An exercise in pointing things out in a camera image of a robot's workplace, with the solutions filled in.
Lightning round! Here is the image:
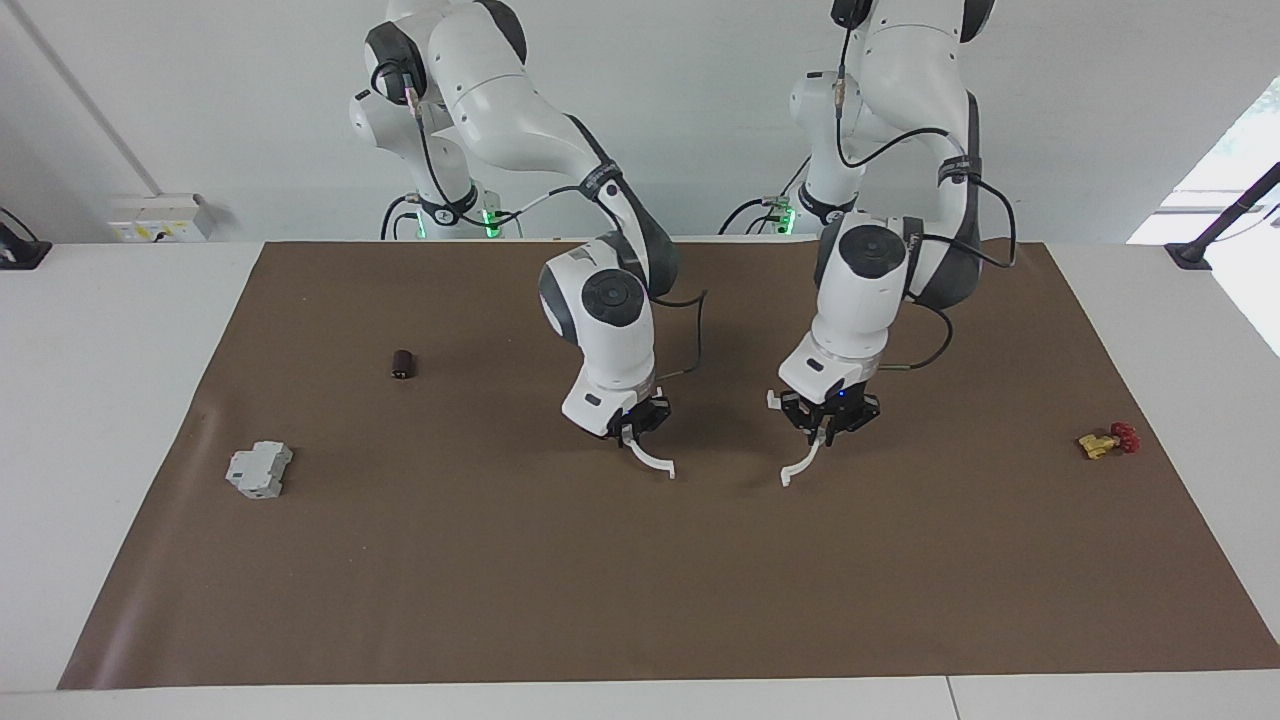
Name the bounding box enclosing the brown paper table mat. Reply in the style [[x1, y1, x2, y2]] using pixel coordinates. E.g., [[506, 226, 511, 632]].
[[57, 238, 1280, 691]]

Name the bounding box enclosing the brass valve with red handle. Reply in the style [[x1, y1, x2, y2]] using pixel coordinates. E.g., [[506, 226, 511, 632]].
[[1077, 422, 1141, 461]]

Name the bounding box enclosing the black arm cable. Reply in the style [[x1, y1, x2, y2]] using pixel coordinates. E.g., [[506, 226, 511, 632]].
[[400, 85, 709, 379], [835, 30, 1018, 372]]

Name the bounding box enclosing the grey circuit breaker block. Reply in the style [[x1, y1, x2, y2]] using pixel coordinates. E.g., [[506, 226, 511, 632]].
[[225, 441, 294, 500]]

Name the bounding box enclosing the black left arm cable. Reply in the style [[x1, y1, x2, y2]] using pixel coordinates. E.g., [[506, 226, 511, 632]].
[[835, 30, 1018, 372]]

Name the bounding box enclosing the white wall socket box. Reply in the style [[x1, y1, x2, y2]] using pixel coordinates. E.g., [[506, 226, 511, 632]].
[[108, 193, 215, 244]]

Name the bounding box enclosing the black stand with pole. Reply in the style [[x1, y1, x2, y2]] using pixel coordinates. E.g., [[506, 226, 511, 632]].
[[1165, 160, 1280, 273]]

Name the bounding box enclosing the black right base cable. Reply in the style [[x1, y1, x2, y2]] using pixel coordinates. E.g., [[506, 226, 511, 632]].
[[380, 194, 421, 241]]

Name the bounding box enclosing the white half-ring pipe clamp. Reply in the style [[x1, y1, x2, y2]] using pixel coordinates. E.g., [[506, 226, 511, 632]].
[[621, 388, 678, 480], [766, 389, 833, 489]]

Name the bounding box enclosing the black base cable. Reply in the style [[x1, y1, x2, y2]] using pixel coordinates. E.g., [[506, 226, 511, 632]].
[[719, 150, 813, 237], [380, 194, 421, 241]]

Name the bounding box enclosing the white wall cable conduit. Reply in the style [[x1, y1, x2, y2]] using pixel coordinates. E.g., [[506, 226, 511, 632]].
[[18, 0, 163, 198]]

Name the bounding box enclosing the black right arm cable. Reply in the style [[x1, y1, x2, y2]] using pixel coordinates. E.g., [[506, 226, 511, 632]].
[[400, 85, 709, 379]]

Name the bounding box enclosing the black table clamp mount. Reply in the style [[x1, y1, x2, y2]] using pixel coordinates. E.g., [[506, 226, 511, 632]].
[[0, 207, 53, 271]]

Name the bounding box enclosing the black left base cable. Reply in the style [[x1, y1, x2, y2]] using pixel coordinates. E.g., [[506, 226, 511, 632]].
[[719, 150, 813, 237]]

